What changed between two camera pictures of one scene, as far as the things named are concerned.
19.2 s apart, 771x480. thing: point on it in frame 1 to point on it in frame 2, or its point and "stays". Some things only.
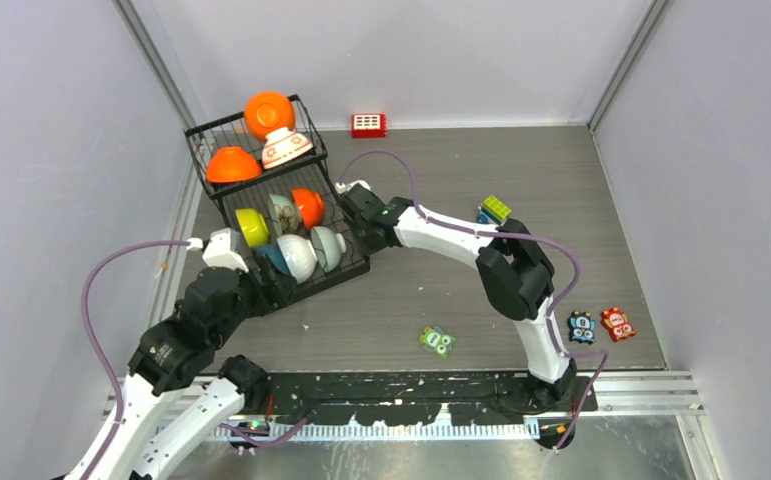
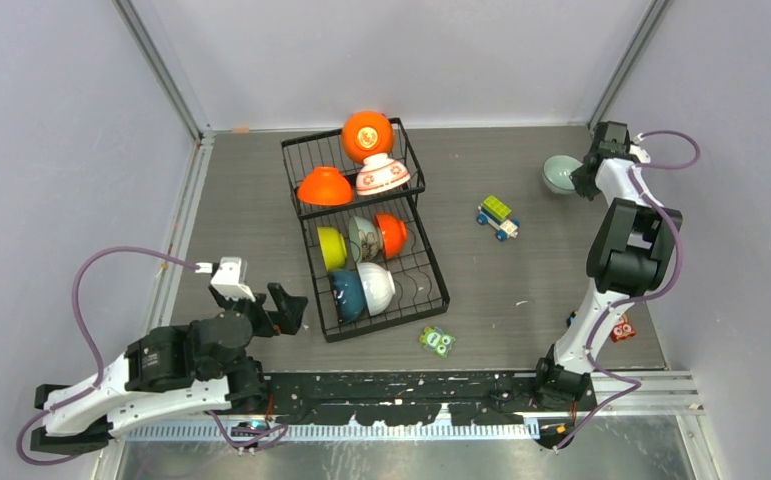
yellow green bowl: x=253 y=226 to x=333 y=247
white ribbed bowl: x=299 y=254 to x=377 y=285
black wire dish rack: x=277 y=202 to x=370 y=265
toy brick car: x=493 y=211 stays
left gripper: x=275 y=292 to x=287 y=318
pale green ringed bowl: x=328 y=247 to x=556 y=173
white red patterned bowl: x=282 y=143 to x=379 y=173
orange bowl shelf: x=233 y=163 to x=325 y=186
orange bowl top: x=266 y=111 to x=365 y=133
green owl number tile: x=435 y=339 stays
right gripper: x=364 y=247 to x=581 y=186
